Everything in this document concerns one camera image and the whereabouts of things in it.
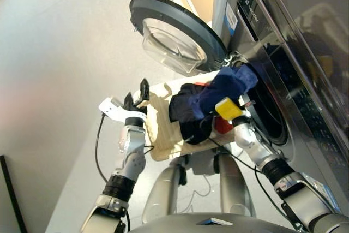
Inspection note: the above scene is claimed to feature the black garment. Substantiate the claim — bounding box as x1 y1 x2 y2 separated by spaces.
177 82 216 146

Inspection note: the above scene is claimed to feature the blue white energy label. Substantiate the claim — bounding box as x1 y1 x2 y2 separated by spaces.
225 1 238 37

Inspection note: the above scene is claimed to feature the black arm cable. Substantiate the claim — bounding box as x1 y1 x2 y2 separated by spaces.
94 112 111 183
198 114 303 231

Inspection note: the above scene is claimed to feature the silver robot torso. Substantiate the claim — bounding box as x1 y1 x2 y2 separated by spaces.
128 212 298 233

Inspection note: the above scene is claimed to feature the round washing machine door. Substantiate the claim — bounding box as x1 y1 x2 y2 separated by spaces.
128 0 228 75

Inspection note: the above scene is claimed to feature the silver robot leg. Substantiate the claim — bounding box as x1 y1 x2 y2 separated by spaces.
218 155 257 217
141 166 182 224

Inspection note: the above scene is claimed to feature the blue garment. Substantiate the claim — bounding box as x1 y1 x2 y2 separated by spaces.
167 65 259 124

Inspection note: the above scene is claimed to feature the grey stacked dryer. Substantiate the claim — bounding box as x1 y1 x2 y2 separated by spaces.
245 0 349 149

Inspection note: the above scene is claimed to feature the grey washing machine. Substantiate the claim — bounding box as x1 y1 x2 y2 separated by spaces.
218 0 349 217

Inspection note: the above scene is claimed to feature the black wheeled basket stand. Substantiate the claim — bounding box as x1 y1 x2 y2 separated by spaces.
177 148 222 187

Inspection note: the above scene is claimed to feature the pale woven basket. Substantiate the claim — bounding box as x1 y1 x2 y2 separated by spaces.
135 70 256 162

